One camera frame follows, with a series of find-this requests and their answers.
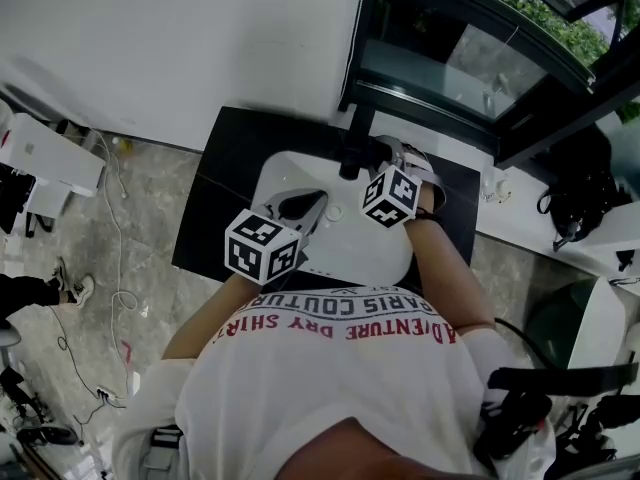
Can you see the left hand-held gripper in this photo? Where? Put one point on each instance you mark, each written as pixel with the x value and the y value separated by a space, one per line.
pixel 260 250

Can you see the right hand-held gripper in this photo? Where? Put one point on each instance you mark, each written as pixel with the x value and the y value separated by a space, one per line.
pixel 392 198

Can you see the black faucet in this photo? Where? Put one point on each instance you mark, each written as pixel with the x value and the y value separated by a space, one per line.
pixel 351 163

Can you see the person's left forearm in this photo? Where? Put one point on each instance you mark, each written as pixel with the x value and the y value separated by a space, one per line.
pixel 210 318

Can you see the person's right forearm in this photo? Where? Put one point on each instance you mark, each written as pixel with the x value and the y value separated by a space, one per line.
pixel 445 268

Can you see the round white sink drain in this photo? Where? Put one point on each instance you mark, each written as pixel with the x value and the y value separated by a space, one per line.
pixel 334 212

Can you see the white sink basin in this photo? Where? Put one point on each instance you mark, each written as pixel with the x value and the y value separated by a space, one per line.
pixel 360 253

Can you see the black wristband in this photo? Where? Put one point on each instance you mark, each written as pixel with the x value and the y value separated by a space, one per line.
pixel 430 214

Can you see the dark wooden vanity cabinet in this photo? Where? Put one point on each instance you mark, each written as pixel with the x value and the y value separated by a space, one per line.
pixel 230 163

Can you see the white printed t-shirt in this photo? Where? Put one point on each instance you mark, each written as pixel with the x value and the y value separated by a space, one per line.
pixel 325 383

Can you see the small yellow bottle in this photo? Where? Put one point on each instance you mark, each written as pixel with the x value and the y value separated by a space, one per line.
pixel 125 144

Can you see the black backpack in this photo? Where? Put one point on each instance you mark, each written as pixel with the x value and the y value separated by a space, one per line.
pixel 585 193

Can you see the small black bag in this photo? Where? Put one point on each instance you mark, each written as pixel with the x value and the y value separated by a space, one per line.
pixel 625 260

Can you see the green and white bathtub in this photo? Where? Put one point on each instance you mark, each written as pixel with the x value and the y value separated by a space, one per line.
pixel 595 318

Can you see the white water dispenser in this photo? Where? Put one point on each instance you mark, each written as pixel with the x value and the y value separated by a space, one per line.
pixel 50 158

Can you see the black body-worn rig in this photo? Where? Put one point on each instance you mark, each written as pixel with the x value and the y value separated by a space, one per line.
pixel 530 383

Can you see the white power strip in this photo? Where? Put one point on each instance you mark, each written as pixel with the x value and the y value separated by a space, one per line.
pixel 109 394

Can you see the black headset device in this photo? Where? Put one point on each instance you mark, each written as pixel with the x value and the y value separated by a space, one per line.
pixel 47 435

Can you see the black window frame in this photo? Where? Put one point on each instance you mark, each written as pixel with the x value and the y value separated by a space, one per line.
pixel 480 123

